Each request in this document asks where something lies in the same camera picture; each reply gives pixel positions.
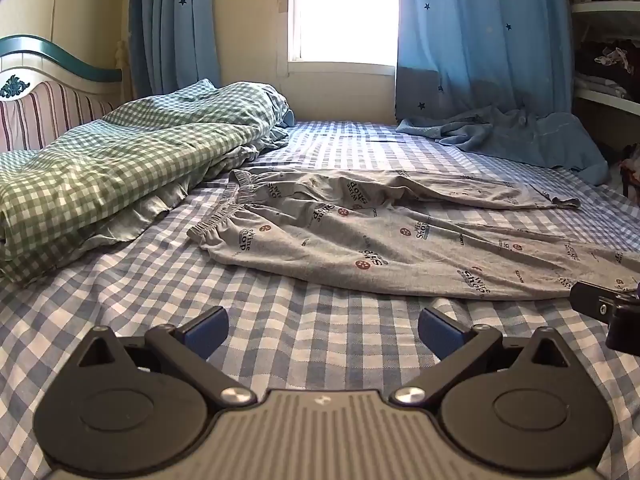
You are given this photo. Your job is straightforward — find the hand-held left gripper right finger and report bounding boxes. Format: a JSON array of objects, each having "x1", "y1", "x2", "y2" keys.
[{"x1": 390, "y1": 307, "x2": 571, "y2": 407}]

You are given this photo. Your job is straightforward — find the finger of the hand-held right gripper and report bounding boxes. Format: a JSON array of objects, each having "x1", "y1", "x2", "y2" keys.
[{"x1": 570, "y1": 281, "x2": 620, "y2": 322}]

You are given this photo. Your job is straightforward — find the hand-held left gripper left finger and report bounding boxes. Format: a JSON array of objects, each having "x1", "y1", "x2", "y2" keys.
[{"x1": 75, "y1": 305, "x2": 253, "y2": 408}]

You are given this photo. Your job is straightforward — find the grey printed pants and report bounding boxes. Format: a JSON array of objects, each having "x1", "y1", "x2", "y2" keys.
[{"x1": 187, "y1": 167, "x2": 640, "y2": 303}]

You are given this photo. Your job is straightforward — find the blue checked bed sheet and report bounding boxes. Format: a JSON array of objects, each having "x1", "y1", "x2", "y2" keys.
[{"x1": 0, "y1": 119, "x2": 640, "y2": 480}]

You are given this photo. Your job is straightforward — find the mixed clothes pile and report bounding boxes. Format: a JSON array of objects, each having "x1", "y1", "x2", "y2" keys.
[{"x1": 617, "y1": 142, "x2": 640, "y2": 200}]

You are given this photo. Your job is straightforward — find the green checked quilt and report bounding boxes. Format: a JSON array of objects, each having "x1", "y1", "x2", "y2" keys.
[{"x1": 0, "y1": 79, "x2": 297, "y2": 288}]

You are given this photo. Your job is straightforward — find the folded light clothes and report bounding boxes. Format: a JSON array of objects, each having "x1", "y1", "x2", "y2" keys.
[{"x1": 574, "y1": 72, "x2": 632, "y2": 101}]

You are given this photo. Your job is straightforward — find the dark floral clothes pile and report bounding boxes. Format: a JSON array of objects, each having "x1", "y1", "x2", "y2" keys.
[{"x1": 575, "y1": 40, "x2": 640, "y2": 83}]

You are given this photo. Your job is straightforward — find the striped headboard with teal trim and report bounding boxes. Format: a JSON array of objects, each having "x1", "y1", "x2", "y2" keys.
[{"x1": 0, "y1": 35, "x2": 132, "y2": 153}]

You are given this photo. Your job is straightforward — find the blue star curtain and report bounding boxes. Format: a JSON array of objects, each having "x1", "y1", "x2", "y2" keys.
[
  {"x1": 129, "y1": 0, "x2": 222, "y2": 101},
  {"x1": 394, "y1": 0, "x2": 612, "y2": 186}
]

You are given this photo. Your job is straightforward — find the white shelf unit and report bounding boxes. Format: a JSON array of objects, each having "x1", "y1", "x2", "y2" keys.
[{"x1": 562, "y1": 0, "x2": 640, "y2": 117}]

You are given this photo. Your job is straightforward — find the bright window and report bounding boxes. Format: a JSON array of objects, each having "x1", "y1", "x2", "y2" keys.
[{"x1": 287, "y1": 0, "x2": 401, "y2": 77}]

